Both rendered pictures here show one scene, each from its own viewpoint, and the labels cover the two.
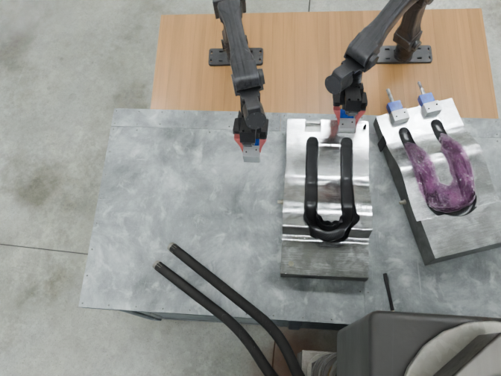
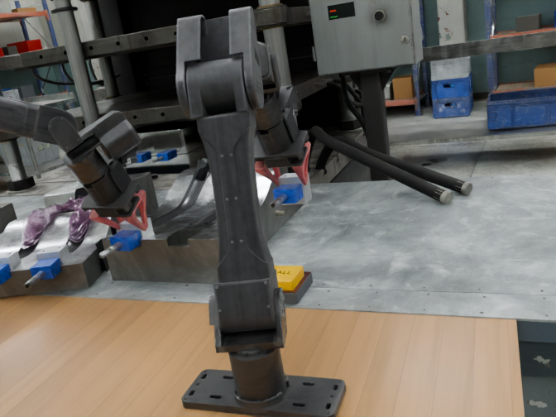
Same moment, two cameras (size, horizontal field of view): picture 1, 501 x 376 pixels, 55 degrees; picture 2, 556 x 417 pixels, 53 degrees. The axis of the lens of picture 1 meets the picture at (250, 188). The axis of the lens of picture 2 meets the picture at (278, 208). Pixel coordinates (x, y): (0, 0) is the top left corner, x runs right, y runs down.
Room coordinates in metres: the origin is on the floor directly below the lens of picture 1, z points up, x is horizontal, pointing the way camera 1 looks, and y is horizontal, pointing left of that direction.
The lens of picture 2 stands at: (1.64, 0.11, 1.23)
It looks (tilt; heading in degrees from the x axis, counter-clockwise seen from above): 17 degrees down; 190
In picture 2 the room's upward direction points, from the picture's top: 9 degrees counter-clockwise
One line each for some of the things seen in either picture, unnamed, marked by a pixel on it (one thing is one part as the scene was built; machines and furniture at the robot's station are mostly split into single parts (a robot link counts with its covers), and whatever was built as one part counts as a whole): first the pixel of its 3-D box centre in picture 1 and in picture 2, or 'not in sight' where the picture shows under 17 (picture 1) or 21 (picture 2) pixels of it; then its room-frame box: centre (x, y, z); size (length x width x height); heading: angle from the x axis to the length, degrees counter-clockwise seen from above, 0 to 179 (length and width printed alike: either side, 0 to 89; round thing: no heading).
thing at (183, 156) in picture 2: not in sight; (189, 140); (-0.46, -0.55, 0.87); 0.50 x 0.27 x 0.17; 165
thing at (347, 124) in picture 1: (346, 113); (122, 242); (0.70, -0.35, 0.89); 0.13 x 0.05 x 0.05; 165
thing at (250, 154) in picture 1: (252, 139); (286, 194); (0.65, -0.04, 0.94); 0.13 x 0.05 x 0.05; 165
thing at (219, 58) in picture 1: (235, 51); (257, 370); (1.06, -0.04, 0.84); 0.20 x 0.07 x 0.08; 77
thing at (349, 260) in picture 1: (326, 195); (218, 206); (0.45, -0.23, 0.87); 0.50 x 0.26 x 0.14; 165
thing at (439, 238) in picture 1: (441, 175); (74, 227); (0.44, -0.59, 0.86); 0.50 x 0.26 x 0.11; 2
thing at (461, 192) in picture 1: (443, 169); (70, 210); (0.44, -0.59, 0.90); 0.26 x 0.18 x 0.08; 2
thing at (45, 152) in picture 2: not in sight; (28, 147); (-4.06, -3.51, 0.42); 0.60 x 0.42 x 0.33; 66
